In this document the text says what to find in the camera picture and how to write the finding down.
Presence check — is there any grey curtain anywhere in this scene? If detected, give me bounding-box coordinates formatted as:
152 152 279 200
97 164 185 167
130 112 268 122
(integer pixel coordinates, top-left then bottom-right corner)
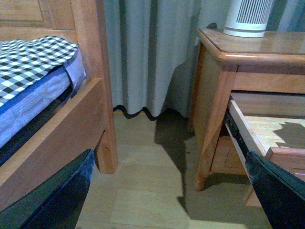
102 0 305 119

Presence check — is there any checkered bed sheet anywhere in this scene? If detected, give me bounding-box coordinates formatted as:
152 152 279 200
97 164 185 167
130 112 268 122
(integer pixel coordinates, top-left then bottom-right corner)
0 36 78 106

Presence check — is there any wooden drawer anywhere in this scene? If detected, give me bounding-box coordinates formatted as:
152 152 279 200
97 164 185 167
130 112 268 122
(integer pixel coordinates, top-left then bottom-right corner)
211 136 246 175
226 92 305 180

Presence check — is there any grey mattress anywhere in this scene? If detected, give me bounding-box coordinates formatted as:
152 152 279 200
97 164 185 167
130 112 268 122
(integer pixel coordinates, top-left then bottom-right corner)
0 49 87 146

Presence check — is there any white cylindrical air purifier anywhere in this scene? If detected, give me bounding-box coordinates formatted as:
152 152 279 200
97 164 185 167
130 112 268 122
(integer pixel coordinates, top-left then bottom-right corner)
223 0 273 38

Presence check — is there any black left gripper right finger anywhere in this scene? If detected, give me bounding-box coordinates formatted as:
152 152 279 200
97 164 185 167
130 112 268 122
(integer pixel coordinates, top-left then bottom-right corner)
244 151 305 229

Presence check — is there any wooden bed frame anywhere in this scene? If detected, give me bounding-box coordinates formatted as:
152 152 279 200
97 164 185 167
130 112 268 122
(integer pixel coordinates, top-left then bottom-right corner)
0 0 118 209

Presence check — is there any wooden nightstand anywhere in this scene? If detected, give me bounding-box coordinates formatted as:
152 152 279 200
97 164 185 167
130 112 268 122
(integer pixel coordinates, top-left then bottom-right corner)
189 29 305 191

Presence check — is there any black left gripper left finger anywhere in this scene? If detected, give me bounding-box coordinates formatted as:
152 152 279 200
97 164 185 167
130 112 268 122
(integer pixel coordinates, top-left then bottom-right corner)
0 149 95 229

